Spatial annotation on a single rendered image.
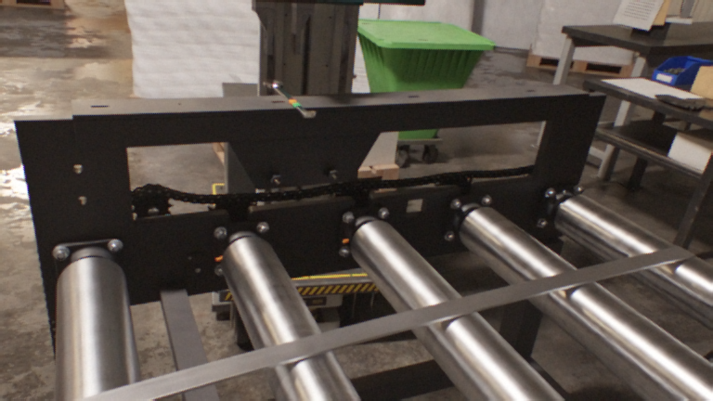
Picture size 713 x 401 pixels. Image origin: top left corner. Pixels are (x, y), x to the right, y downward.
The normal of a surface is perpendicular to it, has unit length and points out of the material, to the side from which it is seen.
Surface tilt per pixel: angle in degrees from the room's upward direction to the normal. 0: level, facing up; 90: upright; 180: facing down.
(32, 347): 0
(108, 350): 14
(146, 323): 0
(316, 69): 90
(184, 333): 0
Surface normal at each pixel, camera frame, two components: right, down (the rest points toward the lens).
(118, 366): 0.47, -0.85
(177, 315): 0.08, -0.89
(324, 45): 0.22, 0.46
